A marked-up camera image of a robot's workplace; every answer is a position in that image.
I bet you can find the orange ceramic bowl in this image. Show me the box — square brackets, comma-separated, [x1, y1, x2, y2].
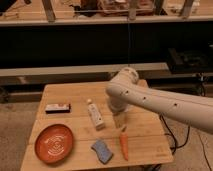
[34, 124, 74, 164]

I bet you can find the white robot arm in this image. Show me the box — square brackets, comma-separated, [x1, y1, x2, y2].
[106, 67, 213, 134]

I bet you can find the white tube bottle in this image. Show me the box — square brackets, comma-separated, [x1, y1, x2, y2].
[87, 99, 105, 131]

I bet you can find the orange toy carrot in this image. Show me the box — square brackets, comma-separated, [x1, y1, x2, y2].
[119, 127, 128, 160]

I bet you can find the wooden table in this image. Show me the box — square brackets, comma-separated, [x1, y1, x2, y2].
[21, 82, 173, 171]

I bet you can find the small dark box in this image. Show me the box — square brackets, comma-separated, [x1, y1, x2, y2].
[45, 103, 71, 113]

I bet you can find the blue sponge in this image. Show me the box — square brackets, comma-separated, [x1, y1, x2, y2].
[91, 139, 113, 164]

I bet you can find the wooden shelf rack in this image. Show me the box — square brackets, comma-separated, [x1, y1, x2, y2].
[0, 0, 213, 27]

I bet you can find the black power cable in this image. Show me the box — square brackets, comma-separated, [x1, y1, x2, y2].
[159, 114, 213, 171]

